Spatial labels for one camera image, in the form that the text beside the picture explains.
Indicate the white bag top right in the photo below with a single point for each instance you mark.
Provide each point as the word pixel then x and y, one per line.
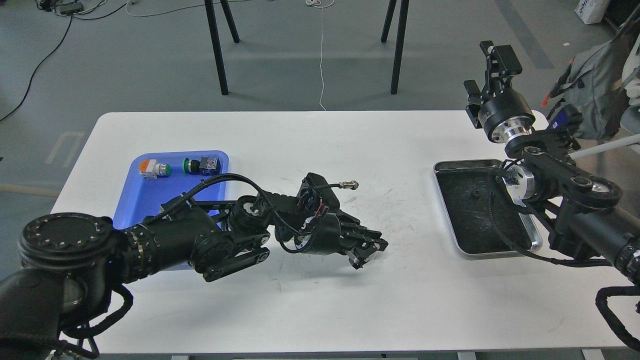
pixel 591 12

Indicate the black gripper finger with white pad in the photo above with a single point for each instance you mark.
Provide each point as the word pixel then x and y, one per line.
pixel 352 228

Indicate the black table leg left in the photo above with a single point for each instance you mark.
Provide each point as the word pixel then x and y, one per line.
pixel 215 39

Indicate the green push button black body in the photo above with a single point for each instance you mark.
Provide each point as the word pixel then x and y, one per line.
pixel 205 166

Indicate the orange and green push button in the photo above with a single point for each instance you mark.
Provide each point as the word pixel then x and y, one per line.
pixel 151 169

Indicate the grey backpack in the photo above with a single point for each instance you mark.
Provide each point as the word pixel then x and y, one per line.
pixel 601 83

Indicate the blue plastic tray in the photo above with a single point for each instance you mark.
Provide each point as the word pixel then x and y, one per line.
pixel 142 197

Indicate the black cylindrical gripper body, image right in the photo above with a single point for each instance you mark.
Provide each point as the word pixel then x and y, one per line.
pixel 505 117

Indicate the black table leg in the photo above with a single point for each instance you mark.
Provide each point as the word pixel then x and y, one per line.
pixel 400 38
pixel 215 39

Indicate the black robot arm, image left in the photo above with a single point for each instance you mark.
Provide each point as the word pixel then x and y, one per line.
pixel 71 285

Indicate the black table leg right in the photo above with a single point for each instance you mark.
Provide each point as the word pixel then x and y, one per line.
pixel 400 38

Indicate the black cylindrical gripper body, image left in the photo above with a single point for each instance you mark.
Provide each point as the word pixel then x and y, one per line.
pixel 330 235

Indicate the silver metal tray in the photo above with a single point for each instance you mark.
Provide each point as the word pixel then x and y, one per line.
pixel 479 224

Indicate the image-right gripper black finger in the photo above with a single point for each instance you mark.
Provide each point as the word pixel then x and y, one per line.
pixel 502 64
pixel 475 102

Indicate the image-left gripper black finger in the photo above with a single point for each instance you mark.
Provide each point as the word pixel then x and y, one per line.
pixel 366 251

